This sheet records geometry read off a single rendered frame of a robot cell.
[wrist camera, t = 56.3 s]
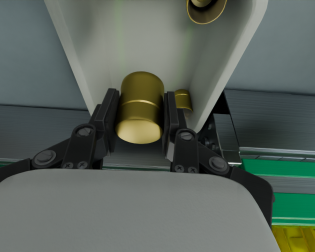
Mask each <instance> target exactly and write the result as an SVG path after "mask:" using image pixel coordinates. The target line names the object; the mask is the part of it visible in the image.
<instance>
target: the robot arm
mask: <svg viewBox="0 0 315 252"><path fill-rule="evenodd" d="M119 101H120V93H119V90H117V89H116V88H108V90H107V92H106V95H105V97H104V99H103V101H102V104H97V105H96V107H95V109H94V111H93V114H92V116H91V118H90V120H89V122H88V123H84V124H80V125H78V126H76V127H75V128H74V129H73V131H72V134H71V137H70V138H68V139H66V140H64V141H61V142H59V143H57V144H55V145H53V146H51V147H49V148H47V149H44V150H42V151H41V152H39V153H37V154H36V155H35V156H34V157H33V159H30V158H27V159H24V160H20V161H17V162H14V163H11V164H8V165H5V166H2V167H0V252H281V250H280V248H279V246H278V244H277V242H276V239H275V237H274V235H273V233H272V215H273V198H274V190H273V187H272V186H271V184H270V183H269V182H268V181H266V180H265V179H263V178H261V177H259V176H256V175H254V174H252V173H250V172H247V171H245V170H243V169H241V168H239V167H236V166H234V165H233V167H232V166H230V165H229V163H228V162H227V161H226V160H225V159H224V158H223V157H221V156H220V155H218V154H216V153H215V152H213V151H212V150H210V149H209V148H207V147H206V146H204V145H203V144H201V143H200V142H198V136H197V134H196V132H195V131H193V130H192V129H190V128H187V123H186V118H185V113H184V109H183V108H177V105H176V99H175V92H174V91H167V93H164V99H163V135H162V154H163V155H165V159H169V160H170V161H171V162H170V170H169V172H161V171H135V170H104V169H103V161H104V160H103V158H104V157H110V156H111V153H113V152H114V150H115V146H116V142H117V138H118V135H117V134H116V132H115V122H116V117H117V111H118V106H119Z"/></svg>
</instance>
